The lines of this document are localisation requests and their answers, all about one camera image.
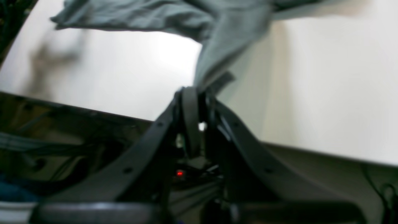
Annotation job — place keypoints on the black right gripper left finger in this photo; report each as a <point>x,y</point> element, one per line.
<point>134,188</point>

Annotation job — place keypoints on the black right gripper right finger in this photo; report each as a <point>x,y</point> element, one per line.
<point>260,188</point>

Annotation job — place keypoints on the dark grey t-shirt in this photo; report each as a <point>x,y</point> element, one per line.
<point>224,28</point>

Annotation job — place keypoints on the black power strip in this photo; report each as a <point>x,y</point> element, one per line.
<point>187,176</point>

